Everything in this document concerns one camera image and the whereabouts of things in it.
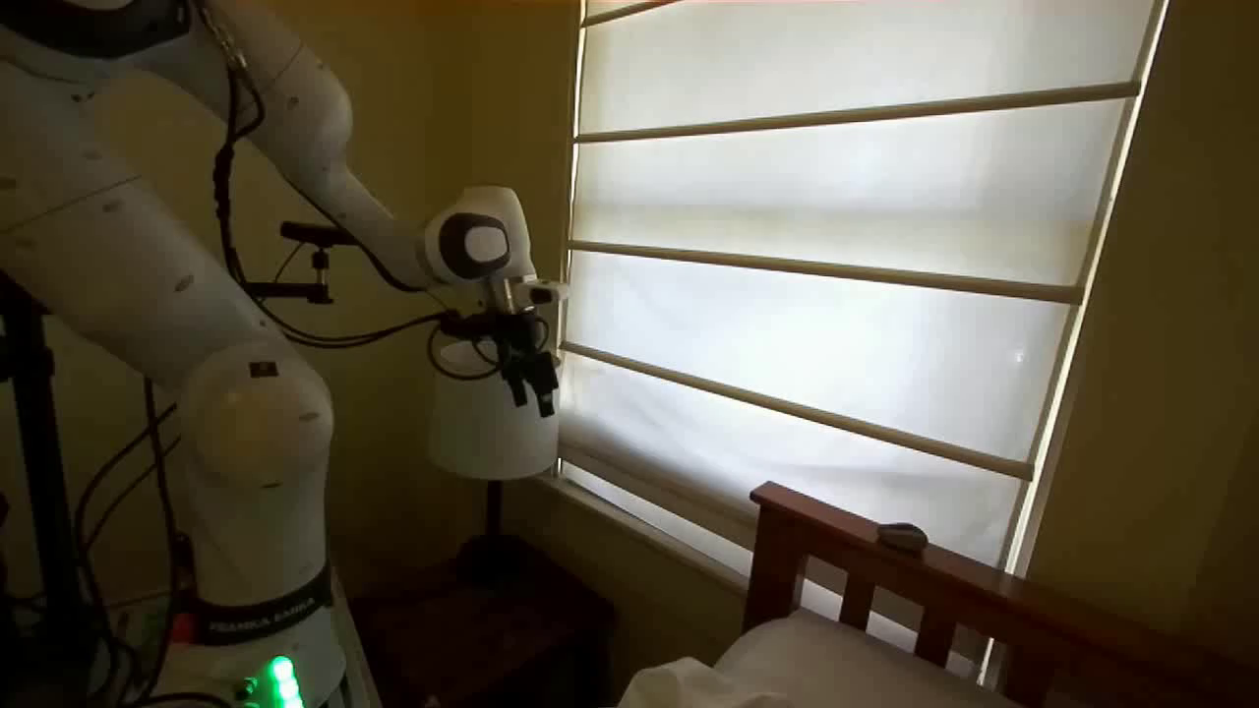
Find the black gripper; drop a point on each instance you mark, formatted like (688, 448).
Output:
(521, 343)

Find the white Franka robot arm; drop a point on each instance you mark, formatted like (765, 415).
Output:
(161, 278)

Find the dark wooden nightstand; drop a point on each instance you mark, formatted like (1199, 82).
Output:
(484, 641)

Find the white shade table lamp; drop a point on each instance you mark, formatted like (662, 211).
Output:
(477, 434)

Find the white roman window blind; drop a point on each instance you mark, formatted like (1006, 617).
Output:
(839, 223)

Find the white pillow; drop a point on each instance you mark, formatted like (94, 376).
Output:
(850, 662)

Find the black tripod stand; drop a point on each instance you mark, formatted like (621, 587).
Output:
(39, 456)

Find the dark wooden headboard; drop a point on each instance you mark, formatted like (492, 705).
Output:
(996, 609)

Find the black camera on stand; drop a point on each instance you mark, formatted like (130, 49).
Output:
(318, 234)

